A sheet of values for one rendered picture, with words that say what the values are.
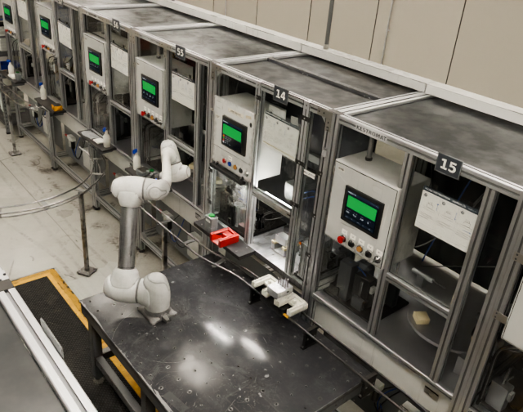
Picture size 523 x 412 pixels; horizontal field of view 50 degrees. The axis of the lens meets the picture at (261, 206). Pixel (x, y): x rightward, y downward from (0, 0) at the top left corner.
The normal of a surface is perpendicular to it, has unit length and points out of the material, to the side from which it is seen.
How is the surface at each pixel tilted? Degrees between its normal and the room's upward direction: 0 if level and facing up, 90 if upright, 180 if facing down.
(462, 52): 90
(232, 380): 0
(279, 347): 0
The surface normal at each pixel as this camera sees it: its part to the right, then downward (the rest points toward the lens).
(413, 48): -0.77, 0.25
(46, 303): 0.08, -0.88
